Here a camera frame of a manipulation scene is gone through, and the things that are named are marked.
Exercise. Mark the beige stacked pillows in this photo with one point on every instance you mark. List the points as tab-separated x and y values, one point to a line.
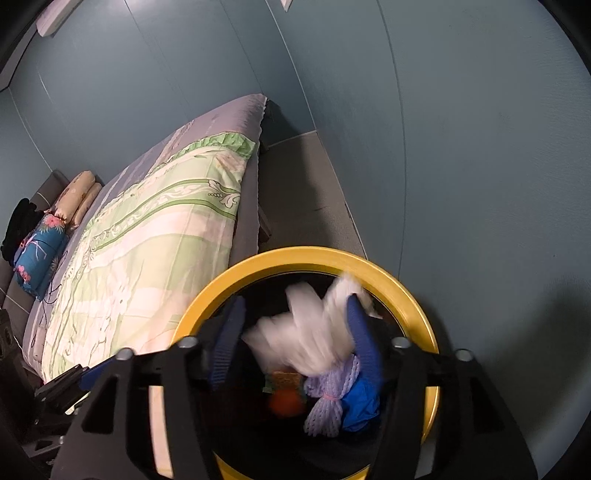
76	194

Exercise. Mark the yellow rimmed waste bin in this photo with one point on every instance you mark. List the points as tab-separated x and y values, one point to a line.
300	258

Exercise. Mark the blue floral folded quilt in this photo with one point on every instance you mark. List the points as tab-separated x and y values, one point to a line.
39	258

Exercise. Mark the blue rubber glove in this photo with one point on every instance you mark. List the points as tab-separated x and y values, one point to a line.
360	406

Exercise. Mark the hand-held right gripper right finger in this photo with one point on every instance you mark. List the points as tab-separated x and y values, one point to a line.
367	346

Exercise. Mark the white wall air conditioner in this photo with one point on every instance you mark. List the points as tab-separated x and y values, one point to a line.
55	18

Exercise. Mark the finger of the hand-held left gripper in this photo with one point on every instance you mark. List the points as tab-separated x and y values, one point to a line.
64	387

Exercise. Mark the white tissue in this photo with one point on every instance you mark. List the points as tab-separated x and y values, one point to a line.
314	332

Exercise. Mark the green floral quilt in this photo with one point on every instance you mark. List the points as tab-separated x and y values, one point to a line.
152	230

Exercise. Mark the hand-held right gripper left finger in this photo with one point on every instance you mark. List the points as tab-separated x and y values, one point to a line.
226	350

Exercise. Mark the orange tangerine peel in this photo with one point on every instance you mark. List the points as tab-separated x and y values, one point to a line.
284	402

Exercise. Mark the black clothes pile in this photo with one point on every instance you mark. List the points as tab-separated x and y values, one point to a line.
21	226

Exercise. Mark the lavender knit sock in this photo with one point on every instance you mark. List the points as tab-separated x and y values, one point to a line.
323	406

